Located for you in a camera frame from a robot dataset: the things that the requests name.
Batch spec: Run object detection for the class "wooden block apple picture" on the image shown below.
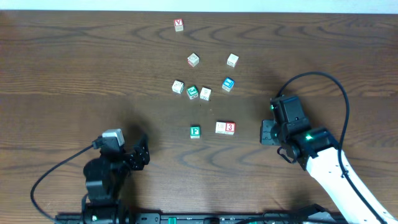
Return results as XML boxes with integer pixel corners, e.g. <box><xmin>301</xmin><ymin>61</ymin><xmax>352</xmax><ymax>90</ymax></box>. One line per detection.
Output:
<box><xmin>200</xmin><ymin>87</ymin><xmax>211</xmax><ymax>101</ymax></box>

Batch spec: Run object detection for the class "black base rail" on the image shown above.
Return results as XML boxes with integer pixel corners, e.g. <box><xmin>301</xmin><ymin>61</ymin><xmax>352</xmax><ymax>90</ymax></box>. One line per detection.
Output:
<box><xmin>54</xmin><ymin>203</ymin><xmax>343</xmax><ymax>224</ymax></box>

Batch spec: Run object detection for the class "green J wooden block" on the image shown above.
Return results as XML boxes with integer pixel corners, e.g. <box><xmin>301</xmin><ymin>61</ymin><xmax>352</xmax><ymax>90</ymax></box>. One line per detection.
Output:
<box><xmin>187</xmin><ymin>85</ymin><xmax>199</xmax><ymax>100</ymax></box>

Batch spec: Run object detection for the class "red V wooden block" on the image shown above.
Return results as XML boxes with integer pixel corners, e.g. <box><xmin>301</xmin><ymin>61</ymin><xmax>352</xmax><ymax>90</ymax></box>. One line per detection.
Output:
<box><xmin>174</xmin><ymin>19</ymin><xmax>184</xmax><ymax>32</ymax></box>

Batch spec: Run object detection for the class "red 3 wooden block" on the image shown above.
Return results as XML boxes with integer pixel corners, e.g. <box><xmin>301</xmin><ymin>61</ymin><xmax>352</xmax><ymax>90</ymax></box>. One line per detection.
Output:
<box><xmin>225</xmin><ymin>122</ymin><xmax>236</xmax><ymax>135</ymax></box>

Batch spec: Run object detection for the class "plain yellowish wooden block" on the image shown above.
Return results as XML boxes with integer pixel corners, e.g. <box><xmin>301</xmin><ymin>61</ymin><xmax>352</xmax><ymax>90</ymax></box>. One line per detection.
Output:
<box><xmin>215</xmin><ymin>121</ymin><xmax>226</xmax><ymax>134</ymax></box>

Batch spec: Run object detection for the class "blue wooden block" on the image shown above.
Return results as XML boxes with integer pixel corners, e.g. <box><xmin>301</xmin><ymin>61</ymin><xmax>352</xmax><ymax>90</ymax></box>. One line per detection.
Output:
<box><xmin>222</xmin><ymin>77</ymin><xmax>234</xmax><ymax>92</ymax></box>

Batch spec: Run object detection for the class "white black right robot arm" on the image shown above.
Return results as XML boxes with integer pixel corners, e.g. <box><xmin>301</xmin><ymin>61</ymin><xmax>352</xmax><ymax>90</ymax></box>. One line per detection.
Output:
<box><xmin>260</xmin><ymin>119</ymin><xmax>397</xmax><ymax>223</ymax></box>

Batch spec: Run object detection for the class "red U wooden block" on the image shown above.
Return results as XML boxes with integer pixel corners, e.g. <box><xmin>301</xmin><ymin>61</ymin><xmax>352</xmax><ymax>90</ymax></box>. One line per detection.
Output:
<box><xmin>187</xmin><ymin>53</ymin><xmax>200</xmax><ymax>67</ymax></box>

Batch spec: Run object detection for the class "green F wooden block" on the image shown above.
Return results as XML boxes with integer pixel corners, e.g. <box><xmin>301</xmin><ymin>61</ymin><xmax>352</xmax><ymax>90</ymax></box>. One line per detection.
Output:
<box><xmin>190</xmin><ymin>126</ymin><xmax>201</xmax><ymax>139</ymax></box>

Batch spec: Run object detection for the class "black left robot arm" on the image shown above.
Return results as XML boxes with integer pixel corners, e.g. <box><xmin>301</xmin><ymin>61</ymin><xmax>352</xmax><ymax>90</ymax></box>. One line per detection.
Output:
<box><xmin>80</xmin><ymin>134</ymin><xmax>150</xmax><ymax>224</ymax></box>

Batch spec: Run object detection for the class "wooden block letter A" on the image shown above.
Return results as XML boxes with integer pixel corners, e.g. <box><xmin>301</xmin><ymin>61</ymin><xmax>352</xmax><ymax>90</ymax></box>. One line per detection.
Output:
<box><xmin>172</xmin><ymin>80</ymin><xmax>184</xmax><ymax>94</ymax></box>

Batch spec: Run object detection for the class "plain wooden block far right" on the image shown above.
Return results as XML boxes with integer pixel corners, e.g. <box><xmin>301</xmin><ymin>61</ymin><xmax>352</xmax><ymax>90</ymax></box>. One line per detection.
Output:
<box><xmin>227</xmin><ymin>54</ymin><xmax>239</xmax><ymax>67</ymax></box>

